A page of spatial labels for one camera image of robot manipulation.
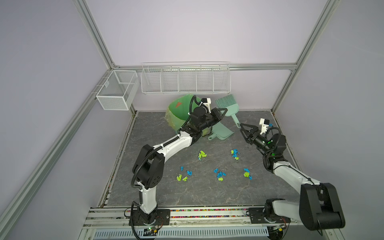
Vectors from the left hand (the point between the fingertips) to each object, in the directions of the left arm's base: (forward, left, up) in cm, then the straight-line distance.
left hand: (230, 112), depth 76 cm
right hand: (-7, -5, -6) cm, 10 cm away
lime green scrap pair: (-21, +29, -31) cm, 48 cm away
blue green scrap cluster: (-22, -11, -31) cm, 39 cm away
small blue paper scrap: (-19, +23, -31) cm, 43 cm away
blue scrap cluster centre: (-21, +5, -31) cm, 38 cm away
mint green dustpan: (+12, -1, -33) cm, 35 cm away
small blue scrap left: (-15, +28, -31) cm, 45 cm away
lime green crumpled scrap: (-7, +15, -31) cm, 35 cm away
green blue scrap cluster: (-7, -7, -31) cm, 33 cm away
